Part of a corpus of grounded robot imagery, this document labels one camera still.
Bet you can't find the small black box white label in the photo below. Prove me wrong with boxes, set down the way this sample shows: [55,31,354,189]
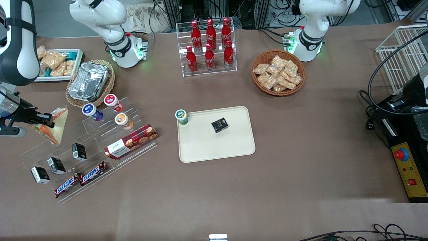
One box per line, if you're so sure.
[47,157,66,175]
[72,143,88,161]
[30,166,51,185]

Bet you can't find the Snickers chocolate bar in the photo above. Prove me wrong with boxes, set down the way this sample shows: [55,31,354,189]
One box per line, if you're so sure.
[79,161,108,186]
[55,173,82,198]

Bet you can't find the red yogurt cup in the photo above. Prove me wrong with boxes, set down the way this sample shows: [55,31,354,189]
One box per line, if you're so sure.
[104,94,123,113]

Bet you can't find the thick black cable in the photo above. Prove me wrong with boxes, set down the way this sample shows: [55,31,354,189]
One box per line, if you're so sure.
[367,31,428,116]

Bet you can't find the aluminium foil container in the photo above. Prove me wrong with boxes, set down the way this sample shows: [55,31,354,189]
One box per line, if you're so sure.
[68,62,111,102]

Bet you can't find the triangle sandwich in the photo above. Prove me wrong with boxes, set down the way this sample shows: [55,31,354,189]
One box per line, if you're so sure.
[32,105,69,145]

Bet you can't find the black control box yellow panel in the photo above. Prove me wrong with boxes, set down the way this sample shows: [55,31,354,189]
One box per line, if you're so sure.
[380,110,428,204]

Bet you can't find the red tartan cookie box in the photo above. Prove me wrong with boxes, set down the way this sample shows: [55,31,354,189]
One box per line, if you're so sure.
[104,124,159,160]

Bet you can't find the clear acrylic stepped display stand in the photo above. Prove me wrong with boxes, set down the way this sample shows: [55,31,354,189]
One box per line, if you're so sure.
[21,96,158,204]

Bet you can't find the green lid yogurt cup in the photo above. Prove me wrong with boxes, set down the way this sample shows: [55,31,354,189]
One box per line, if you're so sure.
[175,109,189,126]

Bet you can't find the small black box gold print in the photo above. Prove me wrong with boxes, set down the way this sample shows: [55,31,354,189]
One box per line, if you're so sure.
[211,117,229,133]

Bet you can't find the red Coca-Cola bottle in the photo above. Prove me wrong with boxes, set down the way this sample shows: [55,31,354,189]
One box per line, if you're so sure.
[204,44,215,71]
[224,40,234,68]
[186,46,198,73]
[221,18,232,47]
[206,19,217,50]
[191,20,202,51]

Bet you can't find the oval wicker basket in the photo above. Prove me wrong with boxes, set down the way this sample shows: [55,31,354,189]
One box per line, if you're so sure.
[66,60,116,108]

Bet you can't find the brown table cover sheet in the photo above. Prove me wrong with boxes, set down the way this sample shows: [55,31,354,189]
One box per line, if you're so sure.
[0,18,428,241]

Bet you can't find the purple yogurt cup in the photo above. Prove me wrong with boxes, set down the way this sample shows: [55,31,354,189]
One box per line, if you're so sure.
[82,103,104,122]

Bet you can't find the thin black cables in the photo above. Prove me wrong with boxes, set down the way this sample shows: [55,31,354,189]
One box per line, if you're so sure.
[298,224,428,241]

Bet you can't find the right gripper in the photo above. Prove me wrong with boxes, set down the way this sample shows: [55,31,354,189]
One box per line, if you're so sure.
[0,84,55,130]

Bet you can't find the beige plastic tray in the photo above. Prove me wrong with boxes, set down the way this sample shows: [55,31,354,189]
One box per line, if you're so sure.
[177,106,256,163]

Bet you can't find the black cable with plug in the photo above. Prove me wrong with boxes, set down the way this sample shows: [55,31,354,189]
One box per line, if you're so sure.
[359,90,391,149]

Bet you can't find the aluminium frame rack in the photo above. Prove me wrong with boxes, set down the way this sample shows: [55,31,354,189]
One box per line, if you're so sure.
[163,0,270,30]

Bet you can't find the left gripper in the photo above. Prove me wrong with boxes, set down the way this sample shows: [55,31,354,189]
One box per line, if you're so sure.
[369,63,428,122]

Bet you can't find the beige crumpled cloth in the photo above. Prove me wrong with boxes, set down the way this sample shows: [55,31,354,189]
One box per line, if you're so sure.
[121,3,172,34]

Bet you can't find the clear acrylic bottle rack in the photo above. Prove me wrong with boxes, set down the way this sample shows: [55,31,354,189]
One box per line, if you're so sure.
[176,19,237,77]

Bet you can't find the round brown wicker basket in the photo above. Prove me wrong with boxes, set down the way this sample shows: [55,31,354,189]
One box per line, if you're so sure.
[251,50,306,97]

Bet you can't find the orange yogurt cup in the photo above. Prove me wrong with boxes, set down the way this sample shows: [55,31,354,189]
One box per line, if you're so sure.
[115,113,134,131]

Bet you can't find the white wire basket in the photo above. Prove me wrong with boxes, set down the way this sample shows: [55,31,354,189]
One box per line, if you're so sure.
[375,24,428,95]

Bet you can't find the white rectangular plastic bin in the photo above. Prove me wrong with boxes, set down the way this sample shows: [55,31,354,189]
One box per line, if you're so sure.
[33,49,84,83]

